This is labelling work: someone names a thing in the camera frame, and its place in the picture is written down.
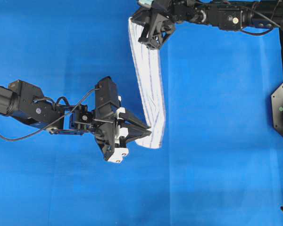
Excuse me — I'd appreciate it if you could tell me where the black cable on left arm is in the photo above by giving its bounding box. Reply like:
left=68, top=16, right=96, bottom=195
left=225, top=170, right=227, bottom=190
left=0, top=88, right=101, bottom=142

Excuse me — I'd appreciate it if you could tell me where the white blue-striped towel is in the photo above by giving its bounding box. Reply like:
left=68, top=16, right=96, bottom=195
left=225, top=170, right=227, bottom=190
left=128, top=18, right=166, bottom=149

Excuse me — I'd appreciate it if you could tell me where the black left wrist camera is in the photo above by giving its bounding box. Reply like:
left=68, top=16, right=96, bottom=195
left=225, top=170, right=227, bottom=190
left=95, top=76, right=120, bottom=119

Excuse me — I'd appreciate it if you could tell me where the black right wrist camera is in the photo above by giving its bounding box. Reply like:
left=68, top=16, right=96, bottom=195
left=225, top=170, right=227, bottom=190
left=136, top=0, right=172, bottom=13

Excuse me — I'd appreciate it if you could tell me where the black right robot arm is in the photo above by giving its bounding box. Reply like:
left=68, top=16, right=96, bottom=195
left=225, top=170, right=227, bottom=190
left=131, top=0, right=283, bottom=50

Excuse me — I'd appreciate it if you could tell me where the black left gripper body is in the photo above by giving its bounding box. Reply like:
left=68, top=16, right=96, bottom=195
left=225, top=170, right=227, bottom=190
left=69, top=103, right=129, bottom=163

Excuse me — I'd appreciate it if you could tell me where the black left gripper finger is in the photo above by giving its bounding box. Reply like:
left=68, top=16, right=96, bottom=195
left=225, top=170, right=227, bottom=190
left=121, top=112, right=149, bottom=129
left=120, top=129, right=151, bottom=144

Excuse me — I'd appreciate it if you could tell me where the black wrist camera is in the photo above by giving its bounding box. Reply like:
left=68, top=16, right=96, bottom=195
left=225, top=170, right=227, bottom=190
left=95, top=76, right=120, bottom=119
left=136, top=0, right=172, bottom=13

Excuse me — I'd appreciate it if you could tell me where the blue table mat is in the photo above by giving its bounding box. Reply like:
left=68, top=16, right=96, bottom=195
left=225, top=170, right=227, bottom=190
left=0, top=0, right=283, bottom=226

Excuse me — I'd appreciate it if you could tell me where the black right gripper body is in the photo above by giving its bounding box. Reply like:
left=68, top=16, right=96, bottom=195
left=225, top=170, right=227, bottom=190
left=131, top=9, right=175, bottom=49

